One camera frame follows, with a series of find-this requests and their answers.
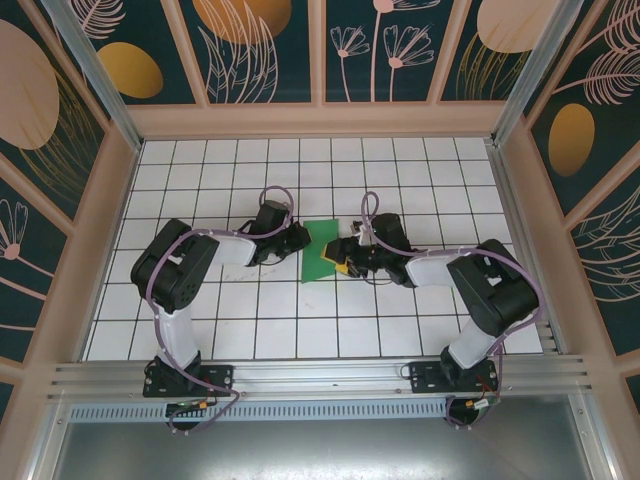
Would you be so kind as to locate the green cloth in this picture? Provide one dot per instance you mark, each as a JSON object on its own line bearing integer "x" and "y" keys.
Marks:
{"x": 315, "y": 260}

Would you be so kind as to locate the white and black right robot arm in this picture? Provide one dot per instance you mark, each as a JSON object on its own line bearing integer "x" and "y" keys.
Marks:
{"x": 430, "y": 270}

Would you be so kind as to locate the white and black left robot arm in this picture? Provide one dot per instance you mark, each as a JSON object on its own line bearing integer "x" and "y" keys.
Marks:
{"x": 235, "y": 250}

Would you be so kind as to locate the grey metal sheet panel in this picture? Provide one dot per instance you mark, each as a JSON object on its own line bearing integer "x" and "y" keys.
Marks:
{"x": 320, "y": 452}

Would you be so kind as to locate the small circuit board with connector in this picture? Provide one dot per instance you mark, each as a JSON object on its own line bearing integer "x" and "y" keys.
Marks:
{"x": 482, "y": 404}
{"x": 192, "y": 406}

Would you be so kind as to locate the long aluminium mounting rail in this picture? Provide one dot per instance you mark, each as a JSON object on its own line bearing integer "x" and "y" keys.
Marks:
{"x": 320, "y": 375}

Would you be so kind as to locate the aluminium side rail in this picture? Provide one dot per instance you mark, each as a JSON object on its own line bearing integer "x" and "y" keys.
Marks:
{"x": 512, "y": 200}

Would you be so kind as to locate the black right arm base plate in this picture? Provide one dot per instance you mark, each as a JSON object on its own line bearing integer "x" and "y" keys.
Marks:
{"x": 425, "y": 377}

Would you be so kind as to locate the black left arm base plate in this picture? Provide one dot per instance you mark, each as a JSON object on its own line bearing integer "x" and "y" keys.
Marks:
{"x": 220, "y": 377}

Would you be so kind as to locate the aluminium corner post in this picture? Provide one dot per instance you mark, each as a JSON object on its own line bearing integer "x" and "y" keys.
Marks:
{"x": 90, "y": 65}
{"x": 536, "y": 65}

